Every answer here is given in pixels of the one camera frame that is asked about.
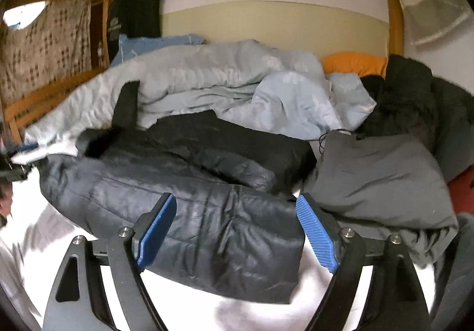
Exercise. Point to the black hanging bag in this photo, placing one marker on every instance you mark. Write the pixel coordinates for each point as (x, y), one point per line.
(140, 12)

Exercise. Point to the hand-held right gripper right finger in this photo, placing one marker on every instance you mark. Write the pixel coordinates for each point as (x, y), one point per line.
(316, 234)

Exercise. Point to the black fleece coat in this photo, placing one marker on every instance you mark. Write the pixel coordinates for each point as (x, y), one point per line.
(407, 94)

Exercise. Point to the dark grey padded jacket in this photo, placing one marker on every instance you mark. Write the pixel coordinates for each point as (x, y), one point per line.
(377, 183)

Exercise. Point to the wooden bed frame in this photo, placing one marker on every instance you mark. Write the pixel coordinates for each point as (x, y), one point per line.
(394, 20)

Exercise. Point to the orange pillow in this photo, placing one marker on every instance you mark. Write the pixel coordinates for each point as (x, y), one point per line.
(351, 64)

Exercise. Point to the black puffer jacket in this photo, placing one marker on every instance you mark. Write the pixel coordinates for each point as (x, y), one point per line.
(222, 234)

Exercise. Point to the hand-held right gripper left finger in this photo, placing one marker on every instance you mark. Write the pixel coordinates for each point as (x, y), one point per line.
(157, 234)

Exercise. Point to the white bed sheet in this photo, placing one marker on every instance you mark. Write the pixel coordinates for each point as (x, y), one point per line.
(244, 316)

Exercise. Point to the light blue floral duvet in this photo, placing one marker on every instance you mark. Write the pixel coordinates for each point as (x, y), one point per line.
(207, 75)

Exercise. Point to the blue pillow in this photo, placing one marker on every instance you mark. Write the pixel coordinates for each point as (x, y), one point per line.
(140, 48)

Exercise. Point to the brown patterned curtain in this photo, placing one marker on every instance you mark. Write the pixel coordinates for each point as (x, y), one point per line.
(44, 46)

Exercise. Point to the red cushion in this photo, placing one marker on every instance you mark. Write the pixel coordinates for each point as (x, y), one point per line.
(461, 186)

